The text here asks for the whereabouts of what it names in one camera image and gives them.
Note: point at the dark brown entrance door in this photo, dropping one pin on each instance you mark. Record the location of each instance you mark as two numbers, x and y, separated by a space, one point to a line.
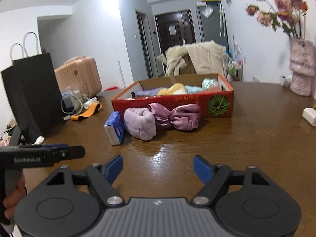
175 28

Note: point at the wooden chair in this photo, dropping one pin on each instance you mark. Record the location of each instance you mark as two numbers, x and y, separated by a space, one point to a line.
186 66

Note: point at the white charger block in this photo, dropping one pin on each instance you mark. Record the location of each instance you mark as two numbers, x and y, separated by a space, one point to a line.
309 114

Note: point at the grey refrigerator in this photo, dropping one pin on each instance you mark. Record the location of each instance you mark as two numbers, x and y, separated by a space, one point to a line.
212 23

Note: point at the dried pink flower bouquet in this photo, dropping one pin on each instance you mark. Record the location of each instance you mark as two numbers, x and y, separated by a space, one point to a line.
288 15

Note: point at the crumpled white tissue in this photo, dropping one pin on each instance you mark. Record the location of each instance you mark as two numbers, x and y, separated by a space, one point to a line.
39 140

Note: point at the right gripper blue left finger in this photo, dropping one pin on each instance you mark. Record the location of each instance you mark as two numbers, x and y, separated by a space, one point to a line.
112 169

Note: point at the lilac fluffy headband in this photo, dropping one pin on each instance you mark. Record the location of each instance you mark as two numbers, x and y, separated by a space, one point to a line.
140 123

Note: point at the pale green mesh ball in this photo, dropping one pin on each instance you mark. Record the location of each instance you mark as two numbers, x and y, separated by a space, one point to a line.
208 84

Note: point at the pink hard-shell suitcase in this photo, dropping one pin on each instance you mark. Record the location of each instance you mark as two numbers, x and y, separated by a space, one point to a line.
78 70

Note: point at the small white jar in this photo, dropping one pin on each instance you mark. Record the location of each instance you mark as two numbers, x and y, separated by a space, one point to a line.
285 81

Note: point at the blue tissue pack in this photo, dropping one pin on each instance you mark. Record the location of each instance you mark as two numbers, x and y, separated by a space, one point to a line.
114 128

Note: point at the blue fluffy plush toy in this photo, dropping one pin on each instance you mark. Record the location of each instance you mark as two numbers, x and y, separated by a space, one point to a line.
193 89

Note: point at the small white bottle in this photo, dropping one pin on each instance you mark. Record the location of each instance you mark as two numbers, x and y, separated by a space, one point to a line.
87 104

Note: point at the purple cloth in box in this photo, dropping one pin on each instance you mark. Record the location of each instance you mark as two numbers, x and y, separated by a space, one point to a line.
148 93

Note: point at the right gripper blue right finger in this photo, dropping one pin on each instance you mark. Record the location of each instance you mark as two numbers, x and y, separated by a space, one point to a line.
203 169

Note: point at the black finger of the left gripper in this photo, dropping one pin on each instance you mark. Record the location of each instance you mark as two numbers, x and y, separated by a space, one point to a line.
63 152

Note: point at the orange strap band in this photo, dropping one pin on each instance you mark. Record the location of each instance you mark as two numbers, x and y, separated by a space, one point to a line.
93 109

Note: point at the beige coat on chair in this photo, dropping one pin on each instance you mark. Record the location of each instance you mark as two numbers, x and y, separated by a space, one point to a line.
206 57

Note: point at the black paper shopping bag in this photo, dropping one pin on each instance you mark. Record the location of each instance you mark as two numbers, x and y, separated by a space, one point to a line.
33 93

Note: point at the purple satin bow scrunchie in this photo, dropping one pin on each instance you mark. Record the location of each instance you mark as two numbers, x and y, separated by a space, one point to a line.
183 118

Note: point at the pink textured vase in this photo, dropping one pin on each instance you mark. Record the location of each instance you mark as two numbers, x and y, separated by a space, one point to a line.
302 65

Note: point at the person's left hand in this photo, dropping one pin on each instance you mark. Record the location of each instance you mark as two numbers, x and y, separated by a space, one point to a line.
11 201

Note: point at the white yellow sheep plush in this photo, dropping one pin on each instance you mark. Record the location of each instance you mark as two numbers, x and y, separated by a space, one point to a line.
175 89

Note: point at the red cardboard box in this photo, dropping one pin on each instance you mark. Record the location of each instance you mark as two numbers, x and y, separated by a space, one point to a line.
213 104

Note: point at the clear glass jar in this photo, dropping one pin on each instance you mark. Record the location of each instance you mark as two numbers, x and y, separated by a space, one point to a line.
84 90

